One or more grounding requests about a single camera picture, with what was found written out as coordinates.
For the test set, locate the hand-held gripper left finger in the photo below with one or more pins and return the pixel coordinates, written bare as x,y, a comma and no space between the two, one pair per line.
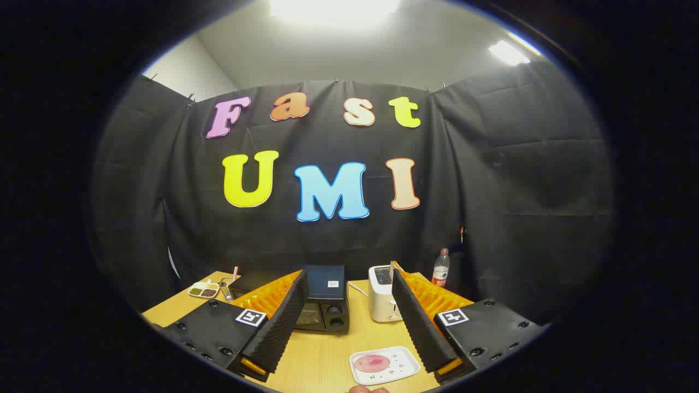
281,322

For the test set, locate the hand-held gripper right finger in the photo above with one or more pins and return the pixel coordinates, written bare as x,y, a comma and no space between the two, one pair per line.
418,322

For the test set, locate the white square plate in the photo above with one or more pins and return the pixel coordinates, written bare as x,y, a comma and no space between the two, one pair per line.
401,363

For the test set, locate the black toaster oven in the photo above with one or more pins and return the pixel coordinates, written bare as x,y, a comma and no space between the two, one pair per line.
327,284

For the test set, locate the pink ham slice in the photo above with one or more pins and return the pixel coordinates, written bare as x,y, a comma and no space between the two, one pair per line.
372,363

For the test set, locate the white bread toaster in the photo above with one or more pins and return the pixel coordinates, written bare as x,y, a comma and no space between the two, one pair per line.
379,300

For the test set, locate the clear water bottle red label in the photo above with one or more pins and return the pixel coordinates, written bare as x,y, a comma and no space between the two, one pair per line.
440,270

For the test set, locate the small metal kitchen utensil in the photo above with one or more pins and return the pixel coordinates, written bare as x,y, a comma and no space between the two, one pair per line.
226,288

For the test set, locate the white divided dish with beans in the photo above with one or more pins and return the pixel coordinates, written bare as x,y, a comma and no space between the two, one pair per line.
203,289

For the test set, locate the black backdrop cloth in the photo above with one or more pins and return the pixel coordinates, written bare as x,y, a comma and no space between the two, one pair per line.
491,191

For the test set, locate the ceiling light panel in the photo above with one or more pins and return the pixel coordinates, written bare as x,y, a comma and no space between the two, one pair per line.
508,52
333,10

